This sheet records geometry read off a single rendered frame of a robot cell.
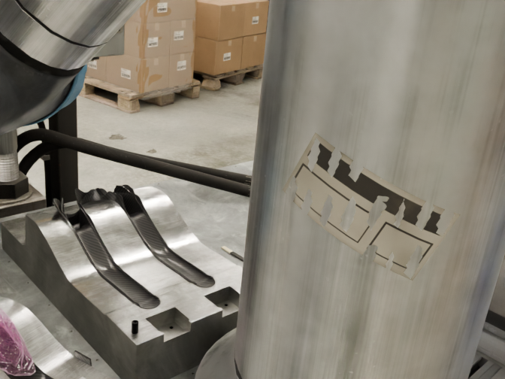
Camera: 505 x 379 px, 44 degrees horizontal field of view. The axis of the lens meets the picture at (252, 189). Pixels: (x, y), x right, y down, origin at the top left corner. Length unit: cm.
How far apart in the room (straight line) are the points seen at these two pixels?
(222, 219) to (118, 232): 37
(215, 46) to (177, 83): 59
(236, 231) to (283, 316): 120
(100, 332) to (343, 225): 84
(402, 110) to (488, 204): 4
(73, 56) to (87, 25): 3
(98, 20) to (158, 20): 446
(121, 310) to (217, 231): 47
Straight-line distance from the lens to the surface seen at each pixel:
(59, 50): 38
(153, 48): 483
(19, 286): 120
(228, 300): 104
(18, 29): 38
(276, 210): 18
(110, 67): 503
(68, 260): 108
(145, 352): 92
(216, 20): 547
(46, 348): 94
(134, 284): 104
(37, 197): 157
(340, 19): 16
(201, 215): 145
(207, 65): 557
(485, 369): 87
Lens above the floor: 145
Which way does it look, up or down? 24 degrees down
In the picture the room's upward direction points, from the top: 6 degrees clockwise
